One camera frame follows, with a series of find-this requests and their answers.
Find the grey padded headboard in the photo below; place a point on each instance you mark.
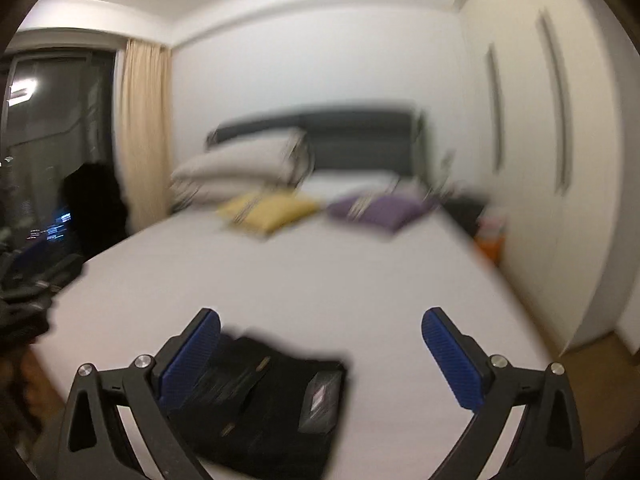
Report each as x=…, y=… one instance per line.
x=360, y=145

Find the orange box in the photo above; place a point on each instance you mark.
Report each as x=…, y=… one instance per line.
x=489, y=249

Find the black pants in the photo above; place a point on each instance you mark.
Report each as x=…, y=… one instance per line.
x=270, y=410

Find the yellow pillow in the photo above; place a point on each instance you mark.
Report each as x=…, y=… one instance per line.
x=270, y=212

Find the dark window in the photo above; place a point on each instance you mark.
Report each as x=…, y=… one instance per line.
x=55, y=125

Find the white wardrobe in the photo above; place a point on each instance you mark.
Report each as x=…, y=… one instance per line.
x=590, y=160

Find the purple pillow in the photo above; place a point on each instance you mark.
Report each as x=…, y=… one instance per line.
x=380, y=210

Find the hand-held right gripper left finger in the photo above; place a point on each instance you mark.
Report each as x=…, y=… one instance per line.
x=187, y=360

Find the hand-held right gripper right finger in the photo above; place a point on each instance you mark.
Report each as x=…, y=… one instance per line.
x=450, y=360

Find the striped container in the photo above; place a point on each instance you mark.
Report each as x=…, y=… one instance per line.
x=492, y=224

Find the white bed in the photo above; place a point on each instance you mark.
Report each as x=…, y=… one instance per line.
x=325, y=285

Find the dark cloth heap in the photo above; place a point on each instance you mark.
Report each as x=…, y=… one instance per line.
x=95, y=205

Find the dark nightstand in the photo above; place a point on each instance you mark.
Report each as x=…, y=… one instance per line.
x=465, y=210

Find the beige curtain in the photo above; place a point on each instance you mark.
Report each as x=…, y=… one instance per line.
x=145, y=135

